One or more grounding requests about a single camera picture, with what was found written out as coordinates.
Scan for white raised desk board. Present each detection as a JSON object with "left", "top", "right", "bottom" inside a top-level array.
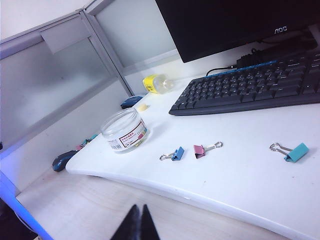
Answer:
[{"left": 65, "top": 74, "right": 320, "bottom": 240}]

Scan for dark blue flat object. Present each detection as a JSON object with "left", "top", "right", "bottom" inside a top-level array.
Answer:
[{"left": 120, "top": 96, "right": 144, "bottom": 110}]

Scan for blue binder clip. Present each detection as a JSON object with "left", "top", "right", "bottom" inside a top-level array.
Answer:
[{"left": 159, "top": 146, "right": 185, "bottom": 161}]

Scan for clear plastic labelled jar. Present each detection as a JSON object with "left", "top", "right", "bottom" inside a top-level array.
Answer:
[{"left": 99, "top": 108, "right": 151, "bottom": 155}]

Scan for black blue computer mouse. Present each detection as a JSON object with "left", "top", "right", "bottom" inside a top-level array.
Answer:
[{"left": 51, "top": 149, "right": 78, "bottom": 173}]

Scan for black cable adapter box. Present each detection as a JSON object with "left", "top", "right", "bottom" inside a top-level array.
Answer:
[{"left": 236, "top": 48, "right": 266, "bottom": 68}]

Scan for black keyboard cable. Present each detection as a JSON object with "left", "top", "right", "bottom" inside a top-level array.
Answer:
[{"left": 206, "top": 65, "right": 238, "bottom": 77}]

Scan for black computer monitor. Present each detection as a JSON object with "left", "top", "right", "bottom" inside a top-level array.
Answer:
[{"left": 154, "top": 0, "right": 320, "bottom": 64}]

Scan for teal binder clip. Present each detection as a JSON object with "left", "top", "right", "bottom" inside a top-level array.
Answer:
[
  {"left": 269, "top": 142, "right": 310, "bottom": 164},
  {"left": 83, "top": 133, "right": 98, "bottom": 146}
]

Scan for blue lit metal bar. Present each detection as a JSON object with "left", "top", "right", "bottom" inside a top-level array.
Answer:
[{"left": 0, "top": 147, "right": 55, "bottom": 240}]

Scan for yellow labelled glue bottle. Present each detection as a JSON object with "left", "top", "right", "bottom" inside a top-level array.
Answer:
[{"left": 142, "top": 73, "right": 176, "bottom": 95}]

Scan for black computer keyboard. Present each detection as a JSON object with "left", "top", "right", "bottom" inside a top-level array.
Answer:
[{"left": 168, "top": 49, "right": 320, "bottom": 116}]

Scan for silver monitor stand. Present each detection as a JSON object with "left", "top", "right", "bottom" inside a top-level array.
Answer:
[{"left": 307, "top": 23, "right": 320, "bottom": 51}]

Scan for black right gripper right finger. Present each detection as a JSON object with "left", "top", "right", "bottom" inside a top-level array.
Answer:
[{"left": 141, "top": 204, "right": 161, "bottom": 240}]

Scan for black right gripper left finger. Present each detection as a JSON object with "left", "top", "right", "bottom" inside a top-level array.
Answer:
[{"left": 109, "top": 204, "right": 141, "bottom": 240}]

